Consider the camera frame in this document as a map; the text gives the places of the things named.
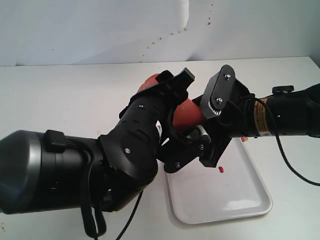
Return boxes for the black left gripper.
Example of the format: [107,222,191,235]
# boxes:
[119,68,211,173]

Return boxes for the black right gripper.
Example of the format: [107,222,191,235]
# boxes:
[191,79,255,168]

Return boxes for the red sauce squeeze bottle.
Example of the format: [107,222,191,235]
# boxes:
[136,72,248,143]

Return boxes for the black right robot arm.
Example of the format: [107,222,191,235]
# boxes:
[195,80,320,168]

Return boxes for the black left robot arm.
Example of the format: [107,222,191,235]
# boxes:
[0,68,209,215]

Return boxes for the red sauce drops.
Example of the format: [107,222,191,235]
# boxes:
[218,166,224,173]

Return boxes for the white rectangular plastic tray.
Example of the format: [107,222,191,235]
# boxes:
[166,138,273,225]

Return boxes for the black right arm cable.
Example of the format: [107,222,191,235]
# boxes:
[239,93,320,186]

